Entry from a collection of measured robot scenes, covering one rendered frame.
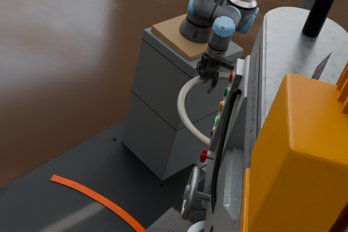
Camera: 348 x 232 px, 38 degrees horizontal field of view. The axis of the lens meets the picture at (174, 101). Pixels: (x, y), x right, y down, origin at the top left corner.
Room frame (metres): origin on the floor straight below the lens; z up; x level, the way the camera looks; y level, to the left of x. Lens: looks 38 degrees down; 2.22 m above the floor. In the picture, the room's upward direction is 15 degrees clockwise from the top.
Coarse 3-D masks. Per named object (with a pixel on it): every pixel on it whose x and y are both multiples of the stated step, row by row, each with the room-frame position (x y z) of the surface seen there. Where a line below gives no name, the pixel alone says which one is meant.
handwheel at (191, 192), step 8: (192, 176) 0.98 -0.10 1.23; (192, 184) 0.91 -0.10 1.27; (184, 192) 0.95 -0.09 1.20; (192, 192) 0.90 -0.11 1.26; (200, 192) 0.95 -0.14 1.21; (184, 200) 0.96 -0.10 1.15; (192, 200) 0.88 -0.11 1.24; (208, 200) 0.93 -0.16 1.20; (184, 208) 0.88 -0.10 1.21; (184, 216) 0.87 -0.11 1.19
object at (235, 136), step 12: (240, 84) 1.07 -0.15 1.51; (240, 96) 1.00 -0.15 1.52; (240, 108) 0.97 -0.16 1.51; (240, 120) 0.97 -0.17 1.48; (228, 132) 0.98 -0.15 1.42; (240, 132) 0.97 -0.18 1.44; (228, 144) 0.97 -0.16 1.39; (240, 144) 0.97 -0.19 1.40; (204, 192) 1.00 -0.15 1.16; (204, 204) 0.97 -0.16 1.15
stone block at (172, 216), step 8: (200, 184) 1.55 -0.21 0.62; (200, 200) 1.38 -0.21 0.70; (176, 208) 1.37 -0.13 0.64; (192, 208) 1.33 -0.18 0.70; (200, 208) 1.31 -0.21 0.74; (168, 216) 1.31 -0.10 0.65; (176, 216) 1.29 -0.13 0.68; (192, 216) 1.26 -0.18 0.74; (200, 216) 1.24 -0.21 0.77; (152, 224) 1.27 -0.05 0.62; (160, 224) 1.25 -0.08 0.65; (168, 224) 1.24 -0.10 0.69; (176, 224) 1.22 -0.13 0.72; (184, 224) 1.21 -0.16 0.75; (192, 224) 1.19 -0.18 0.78
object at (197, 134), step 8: (224, 72) 1.94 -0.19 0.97; (192, 80) 1.82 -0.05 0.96; (200, 80) 1.85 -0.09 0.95; (184, 88) 1.76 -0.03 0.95; (184, 96) 1.71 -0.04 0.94; (184, 112) 1.61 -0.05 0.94; (184, 120) 1.57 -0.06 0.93; (192, 128) 1.54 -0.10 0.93; (200, 136) 1.51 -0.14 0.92; (208, 144) 1.48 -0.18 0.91
